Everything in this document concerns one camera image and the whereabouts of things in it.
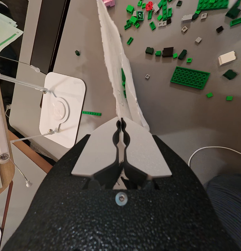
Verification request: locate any white book stand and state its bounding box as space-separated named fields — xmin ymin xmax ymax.
xmin=0 ymin=73 xmax=71 ymax=143

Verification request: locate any person's trousered leg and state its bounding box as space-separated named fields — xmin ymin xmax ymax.
xmin=204 ymin=173 xmax=241 ymax=251

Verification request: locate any pile of green toy bricks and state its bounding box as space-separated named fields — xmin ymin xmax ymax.
xmin=123 ymin=0 xmax=241 ymax=60

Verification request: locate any white cable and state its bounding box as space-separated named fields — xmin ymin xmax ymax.
xmin=188 ymin=146 xmax=241 ymax=167

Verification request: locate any toy brick instruction booklet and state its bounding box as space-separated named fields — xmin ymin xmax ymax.
xmin=0 ymin=10 xmax=24 ymax=191

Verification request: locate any black desk cable cover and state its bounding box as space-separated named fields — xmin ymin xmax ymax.
xmin=30 ymin=0 xmax=71 ymax=74

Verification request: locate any dark green sloped toy brick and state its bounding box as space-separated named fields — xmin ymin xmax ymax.
xmin=222 ymin=69 xmax=237 ymax=80

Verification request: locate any grey desk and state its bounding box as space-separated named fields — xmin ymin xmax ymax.
xmin=9 ymin=0 xmax=241 ymax=185

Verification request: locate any white printed paper bag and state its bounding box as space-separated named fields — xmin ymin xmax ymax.
xmin=97 ymin=0 xmax=150 ymax=189

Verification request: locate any white bulb-ended cord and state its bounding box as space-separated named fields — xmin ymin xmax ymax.
xmin=0 ymin=55 xmax=41 ymax=73
xmin=8 ymin=158 xmax=33 ymax=187

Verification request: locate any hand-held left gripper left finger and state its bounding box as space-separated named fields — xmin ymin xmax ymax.
xmin=71 ymin=117 xmax=124 ymax=189

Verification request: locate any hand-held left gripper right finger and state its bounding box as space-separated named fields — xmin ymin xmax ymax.
xmin=122 ymin=118 xmax=173 ymax=190

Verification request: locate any large white toy brick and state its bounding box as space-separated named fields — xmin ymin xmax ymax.
xmin=218 ymin=51 xmax=237 ymax=66

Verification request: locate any dark brown toy tile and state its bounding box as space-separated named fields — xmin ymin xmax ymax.
xmin=162 ymin=47 xmax=174 ymax=58

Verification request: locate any large green toy plate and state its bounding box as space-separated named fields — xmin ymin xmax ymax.
xmin=197 ymin=0 xmax=230 ymax=11
xmin=170 ymin=66 xmax=211 ymax=90

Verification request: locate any wood-edged pale desk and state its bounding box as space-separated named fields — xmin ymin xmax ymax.
xmin=0 ymin=130 xmax=53 ymax=251

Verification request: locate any grey felt divider strip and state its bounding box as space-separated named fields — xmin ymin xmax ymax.
xmin=29 ymin=141 xmax=56 ymax=164

